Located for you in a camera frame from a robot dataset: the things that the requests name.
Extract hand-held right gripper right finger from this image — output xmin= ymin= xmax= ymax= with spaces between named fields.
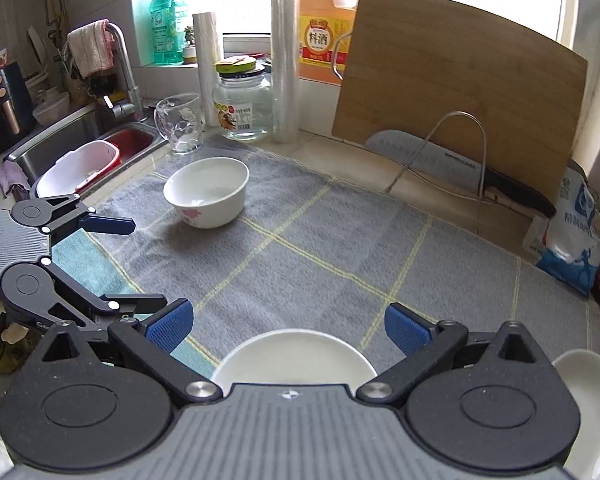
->
xmin=356 ymin=303 xmax=551 ymax=407

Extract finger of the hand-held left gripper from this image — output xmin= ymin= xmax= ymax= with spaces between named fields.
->
xmin=42 ymin=192 xmax=136 ymax=236
xmin=42 ymin=259 xmax=170 ymax=331

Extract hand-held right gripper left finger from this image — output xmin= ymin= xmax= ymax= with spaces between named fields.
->
xmin=40 ymin=298 xmax=222 ymax=407

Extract white bowl with pink flowers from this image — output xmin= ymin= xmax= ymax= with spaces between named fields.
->
xmin=163 ymin=156 xmax=250 ymax=230

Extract large white bowl pink flowers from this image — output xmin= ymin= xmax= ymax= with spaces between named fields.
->
xmin=211 ymin=328 xmax=379 ymax=396

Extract white plate with fruit print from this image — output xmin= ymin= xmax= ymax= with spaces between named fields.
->
xmin=550 ymin=349 xmax=600 ymax=480

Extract person's left hand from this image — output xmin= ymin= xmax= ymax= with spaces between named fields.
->
xmin=2 ymin=321 xmax=31 ymax=346

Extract white plastic basin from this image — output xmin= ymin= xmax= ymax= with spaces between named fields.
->
xmin=36 ymin=141 xmax=121 ymax=199

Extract purple cloth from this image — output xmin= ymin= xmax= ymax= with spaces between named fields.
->
xmin=0 ymin=160 xmax=31 ymax=196

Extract red plastic basin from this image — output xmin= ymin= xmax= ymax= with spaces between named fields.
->
xmin=102 ymin=128 xmax=161 ymax=166

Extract steel sink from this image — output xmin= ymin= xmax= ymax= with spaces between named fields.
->
xmin=2 ymin=105 xmax=168 ymax=201

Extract glass mug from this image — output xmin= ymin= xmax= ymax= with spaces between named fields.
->
xmin=153 ymin=92 xmax=204 ymax=155

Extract grey checked table cloth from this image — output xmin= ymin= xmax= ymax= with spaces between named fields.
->
xmin=45 ymin=141 xmax=600 ymax=376

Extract black air fryer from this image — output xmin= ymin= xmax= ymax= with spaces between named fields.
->
xmin=0 ymin=61 xmax=37 ymax=142

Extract steel faucet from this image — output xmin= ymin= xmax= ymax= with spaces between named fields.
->
xmin=100 ymin=21 xmax=143 ymax=122

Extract glass jar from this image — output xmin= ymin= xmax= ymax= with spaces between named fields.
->
xmin=212 ymin=56 xmax=273 ymax=142

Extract striped dish towel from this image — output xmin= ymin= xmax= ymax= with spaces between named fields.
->
xmin=67 ymin=18 xmax=115 ymax=79

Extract blue and white salt bag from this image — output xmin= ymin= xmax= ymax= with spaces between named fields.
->
xmin=522 ymin=167 xmax=600 ymax=297

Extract white plastic bag roll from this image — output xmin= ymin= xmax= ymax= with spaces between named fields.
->
xmin=192 ymin=11 xmax=225 ymax=127

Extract green dish soap bottle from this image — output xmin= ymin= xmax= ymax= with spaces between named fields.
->
xmin=148 ymin=0 xmax=186 ymax=66

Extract stack of clear plastic cups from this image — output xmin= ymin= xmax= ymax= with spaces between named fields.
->
xmin=270 ymin=0 xmax=301 ymax=144

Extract bamboo cutting board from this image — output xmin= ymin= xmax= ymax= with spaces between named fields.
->
xmin=331 ymin=0 xmax=589 ymax=192

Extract cooking wine bottle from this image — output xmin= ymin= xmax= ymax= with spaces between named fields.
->
xmin=298 ymin=0 xmax=362 ymax=86

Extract kitchen knife with black handle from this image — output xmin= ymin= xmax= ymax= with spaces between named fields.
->
xmin=364 ymin=129 xmax=557 ymax=219

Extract metal wire rack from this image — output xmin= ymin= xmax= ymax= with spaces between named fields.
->
xmin=387 ymin=111 xmax=497 ymax=234

